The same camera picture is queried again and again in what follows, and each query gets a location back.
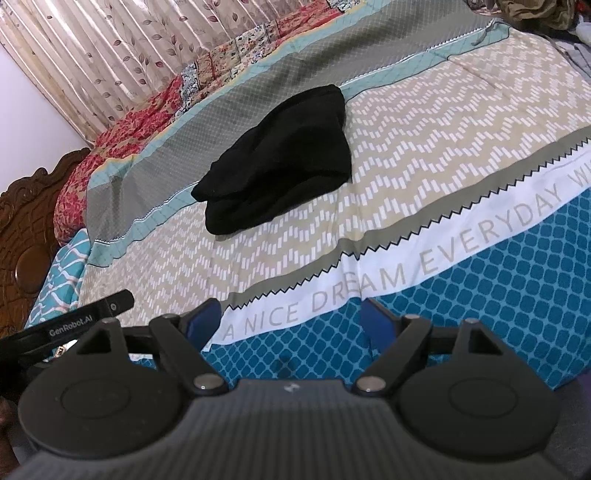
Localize black pants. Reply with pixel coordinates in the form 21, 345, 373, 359
191, 85, 352, 236

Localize teal white patterned pillow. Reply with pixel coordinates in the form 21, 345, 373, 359
25, 228, 91, 328

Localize carved wooden headboard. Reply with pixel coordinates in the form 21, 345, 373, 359
0, 148, 90, 337

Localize red floral patchwork quilt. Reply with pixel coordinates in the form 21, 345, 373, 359
53, 1, 359, 246

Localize patterned bedsheet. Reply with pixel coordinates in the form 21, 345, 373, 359
79, 1, 590, 387

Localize leaf pattern curtain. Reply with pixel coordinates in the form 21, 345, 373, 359
1, 1, 341, 143

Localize crumpled olive patterned cloth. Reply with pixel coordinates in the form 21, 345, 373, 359
496, 0, 576, 31

